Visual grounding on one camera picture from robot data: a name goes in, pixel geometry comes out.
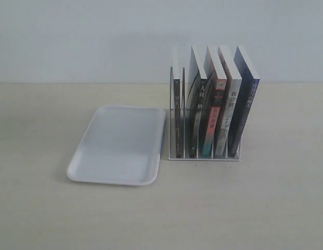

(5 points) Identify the white plastic tray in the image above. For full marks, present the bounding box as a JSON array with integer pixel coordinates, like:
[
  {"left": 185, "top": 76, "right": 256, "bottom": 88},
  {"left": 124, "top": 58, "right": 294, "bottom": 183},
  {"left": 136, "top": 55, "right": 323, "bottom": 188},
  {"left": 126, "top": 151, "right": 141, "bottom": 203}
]
[{"left": 67, "top": 106, "right": 166, "bottom": 186}]

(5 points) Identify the dark blue moon book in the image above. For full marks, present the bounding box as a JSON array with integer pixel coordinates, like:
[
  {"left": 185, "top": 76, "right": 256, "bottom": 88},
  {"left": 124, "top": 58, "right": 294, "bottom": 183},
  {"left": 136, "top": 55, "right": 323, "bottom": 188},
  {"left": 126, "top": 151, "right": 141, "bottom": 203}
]
[{"left": 228, "top": 45, "right": 260, "bottom": 158}]

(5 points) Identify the thin dark brown book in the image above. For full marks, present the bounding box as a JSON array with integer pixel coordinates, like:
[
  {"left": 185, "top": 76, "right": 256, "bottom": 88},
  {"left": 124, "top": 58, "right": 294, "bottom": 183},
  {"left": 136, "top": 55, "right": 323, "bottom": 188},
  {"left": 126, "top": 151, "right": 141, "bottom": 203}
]
[{"left": 171, "top": 46, "right": 183, "bottom": 159}]

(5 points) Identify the red and teal book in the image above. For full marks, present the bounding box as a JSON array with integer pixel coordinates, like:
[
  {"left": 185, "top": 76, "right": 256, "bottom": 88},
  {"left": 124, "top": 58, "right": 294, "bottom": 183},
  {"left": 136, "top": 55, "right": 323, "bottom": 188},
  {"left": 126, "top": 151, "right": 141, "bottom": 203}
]
[{"left": 201, "top": 46, "right": 227, "bottom": 158}]

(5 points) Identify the white grey spine book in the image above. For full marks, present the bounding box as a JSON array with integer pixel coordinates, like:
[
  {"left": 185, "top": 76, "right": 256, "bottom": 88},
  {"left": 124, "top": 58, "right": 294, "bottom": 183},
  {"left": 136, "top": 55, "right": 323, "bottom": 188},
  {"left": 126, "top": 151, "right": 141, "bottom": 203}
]
[{"left": 215, "top": 45, "right": 242, "bottom": 158}]

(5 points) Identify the black spine book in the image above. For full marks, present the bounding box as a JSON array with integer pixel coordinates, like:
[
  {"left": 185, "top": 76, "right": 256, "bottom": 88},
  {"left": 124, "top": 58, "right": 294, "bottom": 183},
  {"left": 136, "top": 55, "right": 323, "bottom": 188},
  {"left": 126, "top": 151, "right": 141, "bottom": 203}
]
[{"left": 186, "top": 45, "right": 208, "bottom": 158}]

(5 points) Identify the white wire book rack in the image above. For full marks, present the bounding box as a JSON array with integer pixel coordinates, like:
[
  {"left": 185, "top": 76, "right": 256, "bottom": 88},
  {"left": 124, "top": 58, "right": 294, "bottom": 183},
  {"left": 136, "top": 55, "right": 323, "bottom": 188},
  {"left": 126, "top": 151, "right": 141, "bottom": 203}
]
[{"left": 167, "top": 67, "right": 242, "bottom": 161}]

